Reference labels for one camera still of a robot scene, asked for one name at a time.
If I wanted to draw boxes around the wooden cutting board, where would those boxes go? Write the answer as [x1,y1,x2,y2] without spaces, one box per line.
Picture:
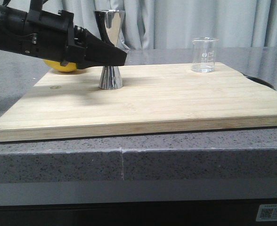
[0,63,277,142]

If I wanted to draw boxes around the black cutting board handle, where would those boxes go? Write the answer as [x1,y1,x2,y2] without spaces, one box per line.
[243,74,275,90]

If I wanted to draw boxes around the grey curtain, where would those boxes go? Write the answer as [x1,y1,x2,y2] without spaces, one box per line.
[0,0,277,51]

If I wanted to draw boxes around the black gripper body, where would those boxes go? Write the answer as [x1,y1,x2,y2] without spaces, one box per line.
[0,0,87,69]

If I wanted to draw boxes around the steel double jigger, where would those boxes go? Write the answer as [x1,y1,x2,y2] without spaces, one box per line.
[94,9,125,90]

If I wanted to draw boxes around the small glass beaker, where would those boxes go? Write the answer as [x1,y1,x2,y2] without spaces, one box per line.
[191,37,219,73]

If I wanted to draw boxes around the white QR code sticker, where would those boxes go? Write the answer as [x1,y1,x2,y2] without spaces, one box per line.
[256,204,277,222]

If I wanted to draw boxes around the yellow lemon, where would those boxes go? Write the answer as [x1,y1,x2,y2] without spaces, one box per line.
[43,59,77,72]

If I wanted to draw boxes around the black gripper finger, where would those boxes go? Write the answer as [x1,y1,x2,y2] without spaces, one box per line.
[83,29,127,69]

